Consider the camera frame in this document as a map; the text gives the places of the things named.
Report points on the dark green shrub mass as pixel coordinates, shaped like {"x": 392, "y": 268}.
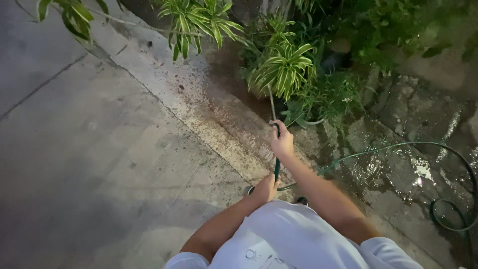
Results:
{"x": 373, "y": 30}

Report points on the broad-leaf green branch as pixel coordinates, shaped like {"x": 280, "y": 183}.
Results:
{"x": 76, "y": 17}

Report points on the person's shoe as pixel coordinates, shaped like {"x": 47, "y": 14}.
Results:
{"x": 249, "y": 190}
{"x": 302, "y": 201}

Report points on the person's right fingers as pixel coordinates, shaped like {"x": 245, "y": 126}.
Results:
{"x": 277, "y": 129}

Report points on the person's left fingers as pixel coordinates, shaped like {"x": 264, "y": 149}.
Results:
{"x": 275, "y": 183}

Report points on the person's right shoe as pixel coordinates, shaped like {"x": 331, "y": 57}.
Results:
{"x": 302, "y": 201}

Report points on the person's left hand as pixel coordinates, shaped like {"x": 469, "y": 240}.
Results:
{"x": 266, "y": 188}

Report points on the small grassy green plant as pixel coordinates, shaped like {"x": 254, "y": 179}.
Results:
{"x": 325, "y": 99}

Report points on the striped spider plant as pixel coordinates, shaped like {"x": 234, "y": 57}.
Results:
{"x": 198, "y": 22}
{"x": 285, "y": 67}

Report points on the person's left shoe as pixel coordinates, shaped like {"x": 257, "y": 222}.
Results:
{"x": 249, "y": 190}

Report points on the water stream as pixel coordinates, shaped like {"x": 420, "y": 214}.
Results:
{"x": 272, "y": 104}

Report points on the person's right hand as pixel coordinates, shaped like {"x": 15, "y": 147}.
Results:
{"x": 282, "y": 142}

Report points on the person's white t-shirt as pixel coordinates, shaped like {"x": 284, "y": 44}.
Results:
{"x": 291, "y": 239}

